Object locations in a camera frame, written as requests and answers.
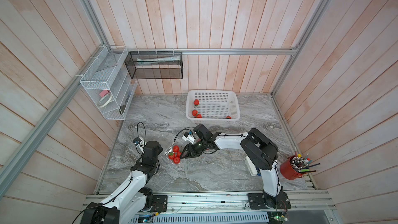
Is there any black mesh wall basket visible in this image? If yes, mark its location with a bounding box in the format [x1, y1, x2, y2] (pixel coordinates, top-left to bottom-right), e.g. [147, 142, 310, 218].
[124, 51, 183, 80]

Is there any pink note pad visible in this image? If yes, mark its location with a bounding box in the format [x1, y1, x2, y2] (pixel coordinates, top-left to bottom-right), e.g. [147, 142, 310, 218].
[98, 90, 109, 98]

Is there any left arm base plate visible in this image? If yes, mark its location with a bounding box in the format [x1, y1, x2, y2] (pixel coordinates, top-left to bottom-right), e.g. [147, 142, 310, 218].
[145, 195, 168, 214]

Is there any red pen cup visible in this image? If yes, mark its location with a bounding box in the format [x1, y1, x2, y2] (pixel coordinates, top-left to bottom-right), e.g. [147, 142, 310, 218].
[279, 156, 305, 180]

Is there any white wire wall shelf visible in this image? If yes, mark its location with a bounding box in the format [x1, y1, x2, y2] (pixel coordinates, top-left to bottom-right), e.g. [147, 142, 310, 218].
[80, 45, 137, 120]

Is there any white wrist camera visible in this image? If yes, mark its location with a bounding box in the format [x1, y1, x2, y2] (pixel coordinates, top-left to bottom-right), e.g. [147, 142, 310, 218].
[182, 131, 195, 144]
[133, 136, 146, 155]

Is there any roll of tape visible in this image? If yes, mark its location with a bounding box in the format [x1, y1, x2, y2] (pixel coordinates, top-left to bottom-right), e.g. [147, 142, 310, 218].
[97, 92, 113, 108]

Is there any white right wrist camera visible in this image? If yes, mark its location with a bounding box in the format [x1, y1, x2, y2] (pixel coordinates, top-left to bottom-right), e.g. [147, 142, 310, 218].
[182, 131, 195, 144]

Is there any white perforated plastic basket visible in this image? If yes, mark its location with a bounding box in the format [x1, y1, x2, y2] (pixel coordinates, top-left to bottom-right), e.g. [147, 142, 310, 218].
[186, 90, 240, 124]

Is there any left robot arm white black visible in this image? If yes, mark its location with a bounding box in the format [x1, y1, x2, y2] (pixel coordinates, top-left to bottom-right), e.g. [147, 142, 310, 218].
[81, 141, 163, 224]

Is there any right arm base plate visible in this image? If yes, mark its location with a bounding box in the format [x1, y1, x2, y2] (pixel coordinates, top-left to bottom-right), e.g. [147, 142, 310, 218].
[247, 191, 291, 210]

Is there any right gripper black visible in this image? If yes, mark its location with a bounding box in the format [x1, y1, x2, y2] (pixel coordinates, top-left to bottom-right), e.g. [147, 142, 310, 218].
[179, 140, 207, 159]

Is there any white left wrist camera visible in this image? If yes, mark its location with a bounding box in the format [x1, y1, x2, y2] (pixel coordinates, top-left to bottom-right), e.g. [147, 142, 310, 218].
[133, 136, 146, 155]

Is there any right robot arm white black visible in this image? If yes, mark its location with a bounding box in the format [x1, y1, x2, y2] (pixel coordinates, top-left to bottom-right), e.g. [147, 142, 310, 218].
[180, 124, 286, 209]

